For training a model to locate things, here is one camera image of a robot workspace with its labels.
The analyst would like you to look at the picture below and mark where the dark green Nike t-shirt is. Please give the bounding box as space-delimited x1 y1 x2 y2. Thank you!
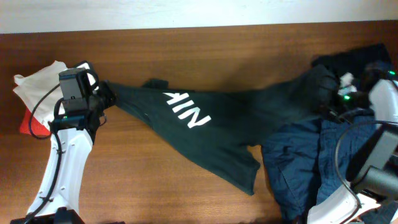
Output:
110 65 340 195

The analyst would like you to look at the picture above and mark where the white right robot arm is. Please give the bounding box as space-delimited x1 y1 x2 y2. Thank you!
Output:
307 62 397 224

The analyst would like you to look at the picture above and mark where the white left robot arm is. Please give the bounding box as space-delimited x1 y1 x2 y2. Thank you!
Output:
21 81 116 223

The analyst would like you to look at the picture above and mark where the black garment in pile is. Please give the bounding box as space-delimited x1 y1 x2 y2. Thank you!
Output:
311 44 394 78

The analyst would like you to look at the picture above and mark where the red folded shirt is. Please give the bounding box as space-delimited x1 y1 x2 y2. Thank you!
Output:
19 108 50 136

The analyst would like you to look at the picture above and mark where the white folded shirt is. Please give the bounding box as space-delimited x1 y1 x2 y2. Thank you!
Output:
13 61 68 131

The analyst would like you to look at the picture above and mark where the navy blue garment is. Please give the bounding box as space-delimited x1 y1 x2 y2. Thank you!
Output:
261 114 398 222

